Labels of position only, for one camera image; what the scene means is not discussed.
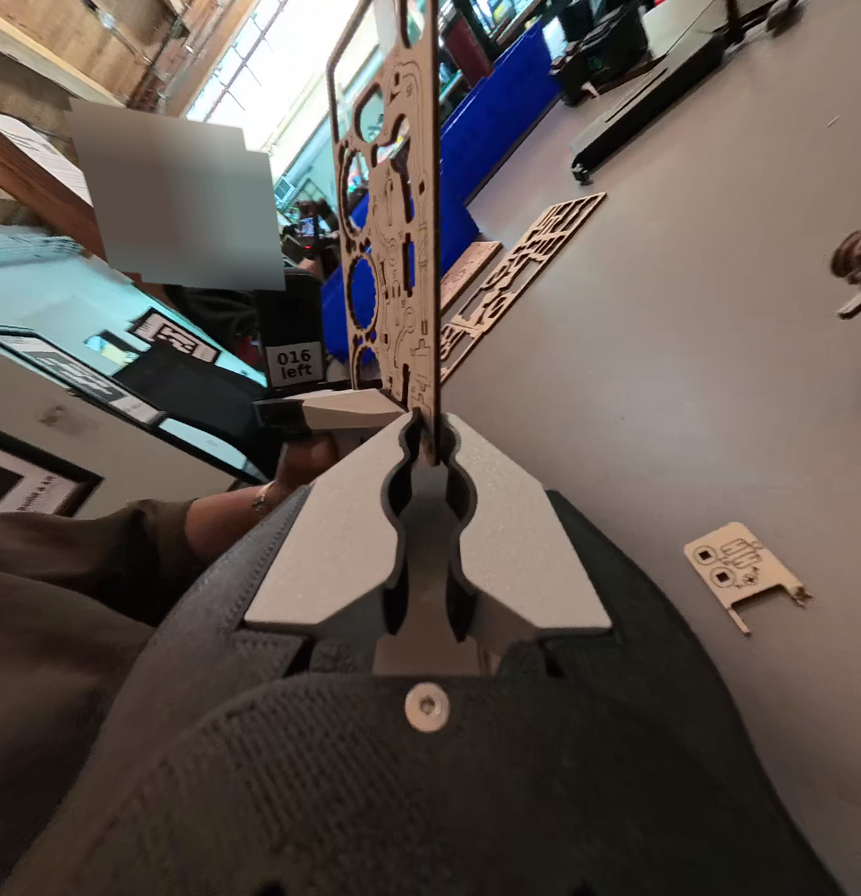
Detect wooden puzzle sheet round holes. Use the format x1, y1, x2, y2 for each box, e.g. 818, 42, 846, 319
327, 0, 442, 466

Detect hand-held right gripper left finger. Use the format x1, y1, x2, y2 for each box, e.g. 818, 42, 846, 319
243, 410, 426, 644

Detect small wooden card square holes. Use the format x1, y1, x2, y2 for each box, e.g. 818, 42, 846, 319
683, 521, 815, 637

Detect black equipment case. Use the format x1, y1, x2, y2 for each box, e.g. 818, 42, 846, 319
569, 0, 775, 184

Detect black camera rig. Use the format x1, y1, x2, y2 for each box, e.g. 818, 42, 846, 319
280, 198, 342, 281

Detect engraved wooden puzzle sheet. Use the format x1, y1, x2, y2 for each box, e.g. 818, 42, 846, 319
441, 240, 505, 316

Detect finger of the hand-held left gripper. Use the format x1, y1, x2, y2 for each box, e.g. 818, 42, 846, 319
299, 389, 406, 457

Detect person's left forearm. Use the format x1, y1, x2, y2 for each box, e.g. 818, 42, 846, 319
0, 486, 281, 627

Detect blue plastic bin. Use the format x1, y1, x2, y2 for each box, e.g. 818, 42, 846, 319
320, 17, 565, 365

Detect cut-out wooden puzzle sheet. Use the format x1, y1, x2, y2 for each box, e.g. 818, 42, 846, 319
441, 192, 607, 385

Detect framed marker poster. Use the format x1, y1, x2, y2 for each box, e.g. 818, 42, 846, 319
0, 422, 104, 519

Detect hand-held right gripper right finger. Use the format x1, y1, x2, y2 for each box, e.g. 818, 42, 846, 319
439, 412, 614, 644

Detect marker sheet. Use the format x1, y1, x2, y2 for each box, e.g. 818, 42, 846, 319
128, 308, 221, 365
3, 329, 165, 424

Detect person's left hand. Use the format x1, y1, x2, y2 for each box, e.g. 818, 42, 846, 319
266, 434, 343, 518

